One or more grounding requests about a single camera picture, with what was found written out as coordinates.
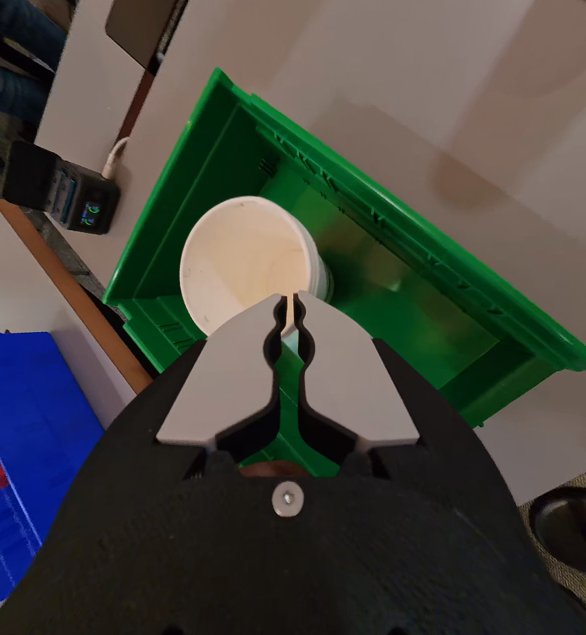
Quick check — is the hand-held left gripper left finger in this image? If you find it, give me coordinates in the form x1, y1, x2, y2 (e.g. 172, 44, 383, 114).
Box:
155, 293, 288, 466

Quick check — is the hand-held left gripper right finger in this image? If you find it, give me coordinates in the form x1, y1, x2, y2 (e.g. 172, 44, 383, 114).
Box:
292, 292, 421, 466

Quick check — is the green plastic bin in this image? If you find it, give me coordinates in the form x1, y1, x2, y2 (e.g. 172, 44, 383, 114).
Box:
102, 67, 586, 479

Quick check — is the large blue plastic bin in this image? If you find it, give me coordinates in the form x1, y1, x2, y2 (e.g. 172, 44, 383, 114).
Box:
0, 331, 106, 623

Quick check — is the black round bin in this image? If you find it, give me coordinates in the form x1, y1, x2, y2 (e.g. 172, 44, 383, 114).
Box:
527, 487, 586, 578

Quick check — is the black charging hub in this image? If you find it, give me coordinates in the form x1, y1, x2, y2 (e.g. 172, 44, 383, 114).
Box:
3, 140, 121, 235

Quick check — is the white charging cable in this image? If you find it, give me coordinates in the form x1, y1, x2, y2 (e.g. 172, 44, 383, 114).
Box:
101, 136, 131, 180

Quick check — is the dark desk cable flap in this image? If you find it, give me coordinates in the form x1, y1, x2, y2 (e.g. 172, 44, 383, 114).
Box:
105, 0, 190, 71

